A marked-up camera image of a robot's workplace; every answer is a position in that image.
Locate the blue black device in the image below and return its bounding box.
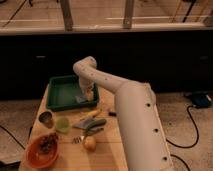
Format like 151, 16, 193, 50
187, 92, 212, 108

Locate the yellow onion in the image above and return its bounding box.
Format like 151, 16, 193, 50
83, 136, 96, 151

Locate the orange bowl with food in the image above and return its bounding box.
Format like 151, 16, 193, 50
26, 133, 58, 169

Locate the green plastic tray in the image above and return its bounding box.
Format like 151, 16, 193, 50
46, 75, 99, 111

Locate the black cable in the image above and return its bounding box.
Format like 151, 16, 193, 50
165, 104, 201, 171

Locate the yellow blue sponge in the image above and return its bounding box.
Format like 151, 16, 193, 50
76, 92, 94, 103

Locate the green cucumber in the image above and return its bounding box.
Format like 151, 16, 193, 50
85, 119, 107, 132

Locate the yellow handled knife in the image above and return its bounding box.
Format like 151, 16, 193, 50
72, 109, 102, 129

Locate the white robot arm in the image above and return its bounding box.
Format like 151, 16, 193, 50
73, 56, 174, 171

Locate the black brush wooden block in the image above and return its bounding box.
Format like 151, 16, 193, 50
108, 112, 117, 117

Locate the green plastic cup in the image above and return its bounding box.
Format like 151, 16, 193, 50
55, 117, 70, 133

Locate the metal cup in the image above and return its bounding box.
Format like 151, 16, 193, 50
39, 111, 54, 129

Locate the metal spoon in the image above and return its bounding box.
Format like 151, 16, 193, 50
71, 127, 104, 144

